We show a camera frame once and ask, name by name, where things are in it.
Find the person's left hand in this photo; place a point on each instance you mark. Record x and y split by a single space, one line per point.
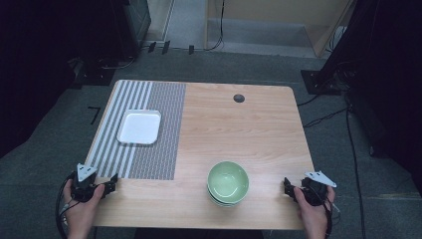
81 212

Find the white square plate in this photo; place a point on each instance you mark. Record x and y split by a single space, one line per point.
139 127

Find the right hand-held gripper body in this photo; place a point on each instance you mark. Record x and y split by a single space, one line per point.
315 189

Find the dark cabinet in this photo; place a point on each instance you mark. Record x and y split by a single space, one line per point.
131 23

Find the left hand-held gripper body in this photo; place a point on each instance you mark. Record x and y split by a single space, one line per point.
83 186

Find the black curtain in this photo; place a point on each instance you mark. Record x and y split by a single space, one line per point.
40 66
388 83

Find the light wooden partition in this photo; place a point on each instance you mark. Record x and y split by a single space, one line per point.
282 23

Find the small black floor bracket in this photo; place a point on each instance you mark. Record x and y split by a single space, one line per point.
166 47
191 49
151 47

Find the person's right hand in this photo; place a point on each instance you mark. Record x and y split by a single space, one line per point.
313 217

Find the grey striped placemat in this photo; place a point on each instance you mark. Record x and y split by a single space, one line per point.
166 132

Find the black stand base plate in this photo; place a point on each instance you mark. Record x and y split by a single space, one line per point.
320 83

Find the green bowl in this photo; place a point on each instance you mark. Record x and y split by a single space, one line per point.
228 182
217 201
221 205

